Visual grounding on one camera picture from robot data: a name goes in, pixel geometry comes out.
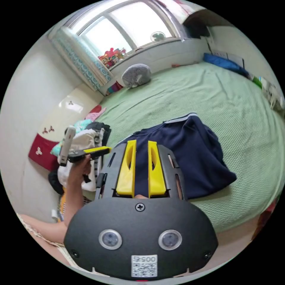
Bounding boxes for navy blue short sleeve shirt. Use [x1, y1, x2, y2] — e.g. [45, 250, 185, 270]
[113, 112, 238, 200]

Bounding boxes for small white fan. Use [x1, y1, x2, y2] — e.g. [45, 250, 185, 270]
[150, 31, 166, 43]

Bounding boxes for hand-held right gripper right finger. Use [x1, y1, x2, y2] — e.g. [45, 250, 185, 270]
[148, 140, 167, 198]

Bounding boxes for blue rolled blanket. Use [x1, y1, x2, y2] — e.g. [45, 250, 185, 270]
[203, 53, 250, 78]

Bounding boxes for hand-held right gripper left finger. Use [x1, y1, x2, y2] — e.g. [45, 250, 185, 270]
[116, 140, 137, 198]

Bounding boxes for patterned teal curtain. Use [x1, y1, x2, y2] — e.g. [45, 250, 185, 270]
[47, 26, 113, 92]

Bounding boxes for bed with green quilt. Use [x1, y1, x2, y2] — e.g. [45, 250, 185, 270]
[83, 61, 285, 235]

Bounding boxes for red cushion with white flowers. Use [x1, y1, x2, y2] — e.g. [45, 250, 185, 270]
[28, 133, 61, 172]

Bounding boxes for window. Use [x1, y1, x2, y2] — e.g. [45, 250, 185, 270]
[71, 0, 186, 69]

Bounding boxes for person's left hand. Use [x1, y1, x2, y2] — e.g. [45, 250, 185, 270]
[66, 154, 92, 186]

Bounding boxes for pile of clothes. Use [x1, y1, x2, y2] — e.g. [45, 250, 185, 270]
[48, 105, 112, 197]

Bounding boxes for grey plush toy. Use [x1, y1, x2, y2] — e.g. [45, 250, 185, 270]
[121, 64, 152, 89]

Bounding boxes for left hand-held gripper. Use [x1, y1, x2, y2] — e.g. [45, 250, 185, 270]
[68, 146, 113, 183]

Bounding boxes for person's left forearm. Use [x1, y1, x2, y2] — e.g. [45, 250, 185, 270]
[63, 181, 86, 227]

